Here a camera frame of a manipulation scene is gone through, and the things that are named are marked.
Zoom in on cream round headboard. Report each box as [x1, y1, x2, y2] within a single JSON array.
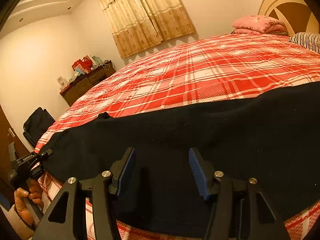
[[258, 0, 319, 36]]

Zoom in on left hand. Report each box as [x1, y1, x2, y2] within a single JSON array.
[[13, 178, 45, 228]]

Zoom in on beige patterned window curtain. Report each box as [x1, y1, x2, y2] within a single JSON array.
[[99, 0, 195, 59]]

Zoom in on red white plaid bedspread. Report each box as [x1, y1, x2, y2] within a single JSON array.
[[34, 32, 320, 240]]

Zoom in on red gift bag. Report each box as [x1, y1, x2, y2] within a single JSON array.
[[72, 57, 93, 74]]

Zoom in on dark wooden desk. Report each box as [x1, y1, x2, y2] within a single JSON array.
[[60, 61, 116, 106]]

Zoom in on white greeting card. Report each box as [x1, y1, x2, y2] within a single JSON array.
[[57, 76, 68, 90]]

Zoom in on brown wooden door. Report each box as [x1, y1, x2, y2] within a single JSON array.
[[0, 108, 29, 204]]

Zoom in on black folding chair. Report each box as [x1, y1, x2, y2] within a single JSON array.
[[23, 107, 55, 148]]

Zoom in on pink folded blanket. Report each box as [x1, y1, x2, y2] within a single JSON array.
[[232, 15, 288, 36]]

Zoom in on striped pillow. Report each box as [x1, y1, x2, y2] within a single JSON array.
[[289, 32, 320, 54]]

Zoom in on black pants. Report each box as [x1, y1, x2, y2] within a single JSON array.
[[43, 82, 319, 237]]

